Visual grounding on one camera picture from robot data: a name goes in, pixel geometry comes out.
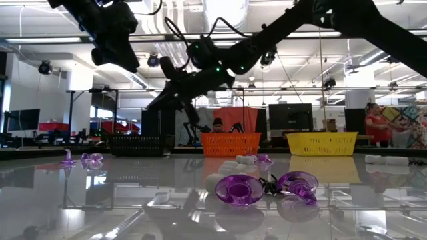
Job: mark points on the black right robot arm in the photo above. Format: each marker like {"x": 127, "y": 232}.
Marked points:
{"x": 267, "y": 36}

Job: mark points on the black background rig frame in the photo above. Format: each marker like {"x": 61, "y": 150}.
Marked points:
{"x": 71, "y": 113}

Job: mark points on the black plastic basket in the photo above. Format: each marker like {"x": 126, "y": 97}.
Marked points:
{"x": 136, "y": 146}

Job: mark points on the person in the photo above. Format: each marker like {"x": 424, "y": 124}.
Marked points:
{"x": 377, "y": 126}
{"x": 217, "y": 124}

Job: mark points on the black aluminium table frame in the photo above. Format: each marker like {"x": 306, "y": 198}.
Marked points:
{"x": 187, "y": 150}

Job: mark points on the black partition panel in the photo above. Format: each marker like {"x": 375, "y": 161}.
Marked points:
{"x": 158, "y": 123}

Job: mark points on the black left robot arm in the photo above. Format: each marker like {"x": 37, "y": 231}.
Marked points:
{"x": 73, "y": 10}

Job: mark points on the brown cardboard box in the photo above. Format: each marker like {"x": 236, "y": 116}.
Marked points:
{"x": 329, "y": 124}

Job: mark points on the orange partition panel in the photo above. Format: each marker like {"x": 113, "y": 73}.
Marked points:
{"x": 248, "y": 115}

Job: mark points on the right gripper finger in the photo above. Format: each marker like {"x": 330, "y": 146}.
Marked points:
{"x": 165, "y": 101}

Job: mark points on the red box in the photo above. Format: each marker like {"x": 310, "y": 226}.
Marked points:
{"x": 53, "y": 126}

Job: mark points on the purple translucent witch hat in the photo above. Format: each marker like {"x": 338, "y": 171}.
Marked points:
{"x": 86, "y": 157}
{"x": 297, "y": 185}
{"x": 68, "y": 159}
{"x": 97, "y": 156}
{"x": 238, "y": 191}
{"x": 264, "y": 159}

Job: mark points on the black ceiling spotlight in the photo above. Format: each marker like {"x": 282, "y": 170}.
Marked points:
{"x": 45, "y": 67}
{"x": 267, "y": 59}
{"x": 329, "y": 83}
{"x": 153, "y": 60}

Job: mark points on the black overhead light bar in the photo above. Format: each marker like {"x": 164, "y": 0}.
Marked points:
{"x": 150, "y": 37}

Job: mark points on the orange plastic basket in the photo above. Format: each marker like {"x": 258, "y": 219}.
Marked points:
{"x": 230, "y": 145}

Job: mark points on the black computer monitor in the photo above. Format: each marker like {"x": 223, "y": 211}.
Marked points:
{"x": 353, "y": 120}
{"x": 23, "y": 119}
{"x": 290, "y": 116}

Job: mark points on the small white plastic decoration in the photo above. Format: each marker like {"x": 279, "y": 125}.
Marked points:
{"x": 393, "y": 160}
{"x": 244, "y": 159}
{"x": 213, "y": 183}
{"x": 230, "y": 165}

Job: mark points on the red cloth cover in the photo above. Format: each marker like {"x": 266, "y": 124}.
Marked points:
{"x": 115, "y": 127}

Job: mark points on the colourful wall mural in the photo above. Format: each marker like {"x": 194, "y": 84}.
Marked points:
{"x": 410, "y": 123}

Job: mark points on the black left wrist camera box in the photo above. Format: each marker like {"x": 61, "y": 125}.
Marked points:
{"x": 97, "y": 56}

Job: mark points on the grey partition panel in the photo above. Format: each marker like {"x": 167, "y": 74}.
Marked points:
{"x": 180, "y": 126}

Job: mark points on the small black plastic spider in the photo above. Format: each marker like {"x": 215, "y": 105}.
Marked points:
{"x": 417, "y": 162}
{"x": 269, "y": 188}

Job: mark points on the black background robot arm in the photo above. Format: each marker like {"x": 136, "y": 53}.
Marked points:
{"x": 237, "y": 126}
{"x": 193, "y": 115}

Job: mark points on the thin hanging pole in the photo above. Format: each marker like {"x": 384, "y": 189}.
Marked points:
{"x": 321, "y": 66}

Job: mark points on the silver ventilation duct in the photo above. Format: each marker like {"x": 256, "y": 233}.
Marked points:
{"x": 230, "y": 8}

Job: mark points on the yellow plastic basket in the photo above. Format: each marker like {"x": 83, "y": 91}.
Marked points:
{"x": 322, "y": 144}

